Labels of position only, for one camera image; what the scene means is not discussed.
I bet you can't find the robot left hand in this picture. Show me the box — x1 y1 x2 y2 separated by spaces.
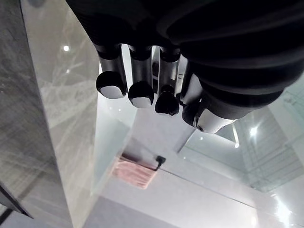
65 0 304 135

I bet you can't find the pink towel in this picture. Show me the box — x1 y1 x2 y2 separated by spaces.
111 153 159 190

